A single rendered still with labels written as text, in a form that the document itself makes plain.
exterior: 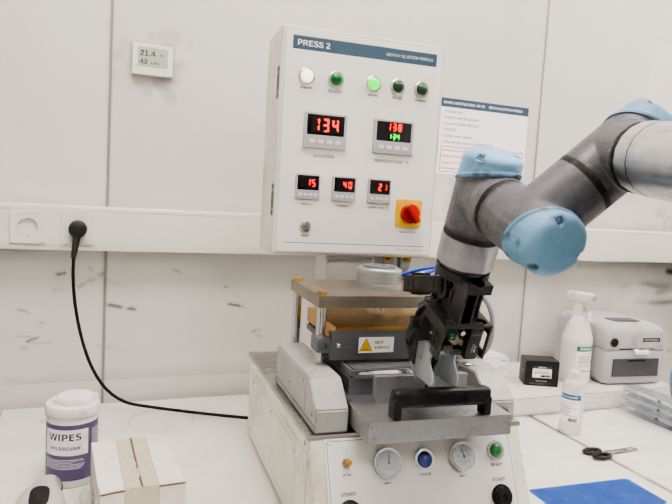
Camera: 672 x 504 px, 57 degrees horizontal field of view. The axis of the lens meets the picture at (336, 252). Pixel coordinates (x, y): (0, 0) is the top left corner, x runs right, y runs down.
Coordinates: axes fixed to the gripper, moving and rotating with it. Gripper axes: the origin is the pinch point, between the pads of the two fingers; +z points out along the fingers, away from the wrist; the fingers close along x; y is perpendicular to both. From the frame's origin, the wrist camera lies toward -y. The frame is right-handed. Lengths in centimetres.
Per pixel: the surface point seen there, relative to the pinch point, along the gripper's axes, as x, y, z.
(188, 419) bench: -28, -45, 43
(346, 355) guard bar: -9.0, -9.3, 1.9
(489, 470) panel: 10.5, 7.3, 11.8
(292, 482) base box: -17.1, -1.1, 19.3
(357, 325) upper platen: -6.3, -13.4, -1.0
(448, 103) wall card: 41, -91, -24
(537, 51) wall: 70, -99, -40
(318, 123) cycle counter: -9, -43, -26
